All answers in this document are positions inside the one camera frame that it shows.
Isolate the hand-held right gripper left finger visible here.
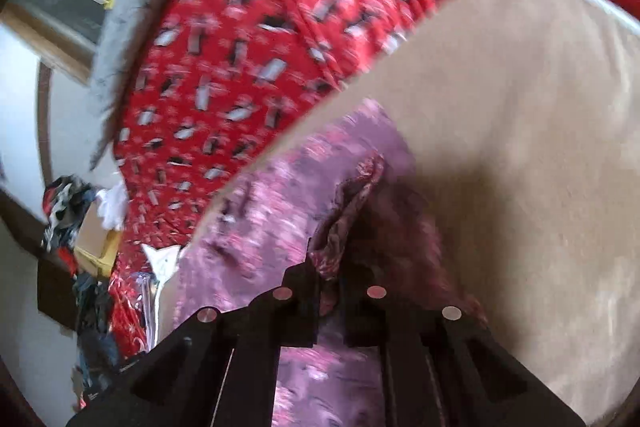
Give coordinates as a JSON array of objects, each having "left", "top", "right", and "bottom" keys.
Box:
[{"left": 66, "top": 263, "right": 322, "bottom": 427}]

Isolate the beige fleece mat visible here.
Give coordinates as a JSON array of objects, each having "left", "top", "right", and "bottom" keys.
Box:
[{"left": 192, "top": 0, "right": 640, "bottom": 427}]

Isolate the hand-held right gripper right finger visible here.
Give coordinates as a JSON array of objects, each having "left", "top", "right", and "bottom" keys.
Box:
[{"left": 344, "top": 276, "right": 587, "bottom": 427}]

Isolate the white paper sheet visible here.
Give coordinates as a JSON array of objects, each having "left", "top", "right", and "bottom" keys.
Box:
[{"left": 140, "top": 243, "right": 182, "bottom": 289}]

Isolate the red penguin print bedsheet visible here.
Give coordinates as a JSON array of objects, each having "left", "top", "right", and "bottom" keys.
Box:
[{"left": 111, "top": 0, "right": 482, "bottom": 358}]

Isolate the small white cloth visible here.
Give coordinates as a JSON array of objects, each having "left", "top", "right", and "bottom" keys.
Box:
[{"left": 97, "top": 184, "right": 131, "bottom": 230}]

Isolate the pile of dark clothes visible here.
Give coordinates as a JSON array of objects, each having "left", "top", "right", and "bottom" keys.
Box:
[{"left": 40, "top": 174, "right": 126, "bottom": 408}]

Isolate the purple floral garment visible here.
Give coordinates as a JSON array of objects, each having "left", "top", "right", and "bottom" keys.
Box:
[{"left": 170, "top": 97, "right": 491, "bottom": 427}]

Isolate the cardboard box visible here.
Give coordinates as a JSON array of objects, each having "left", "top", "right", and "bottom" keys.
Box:
[{"left": 74, "top": 194, "right": 124, "bottom": 280}]

